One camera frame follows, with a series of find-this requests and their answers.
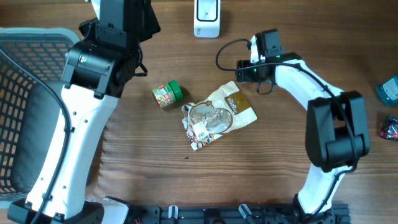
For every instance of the grey plastic basket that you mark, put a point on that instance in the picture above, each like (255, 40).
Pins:
(28, 111)

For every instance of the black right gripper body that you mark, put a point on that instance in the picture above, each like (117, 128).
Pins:
(251, 74)

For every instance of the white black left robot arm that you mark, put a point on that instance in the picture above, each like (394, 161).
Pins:
(96, 71)

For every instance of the black mounting rail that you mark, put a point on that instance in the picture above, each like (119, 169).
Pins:
(266, 214)

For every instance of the black red snack packet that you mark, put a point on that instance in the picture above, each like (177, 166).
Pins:
(389, 128)

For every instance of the green lid jar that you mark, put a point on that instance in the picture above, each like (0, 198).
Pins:
(167, 94)

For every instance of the white barcode scanner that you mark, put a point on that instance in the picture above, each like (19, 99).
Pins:
(207, 18)

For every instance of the blue mouthwash bottle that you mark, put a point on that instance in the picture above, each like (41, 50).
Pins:
(387, 91)

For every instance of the brown snack pouch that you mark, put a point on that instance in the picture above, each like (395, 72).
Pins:
(225, 110)

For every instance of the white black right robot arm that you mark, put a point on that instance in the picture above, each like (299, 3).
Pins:
(336, 135)

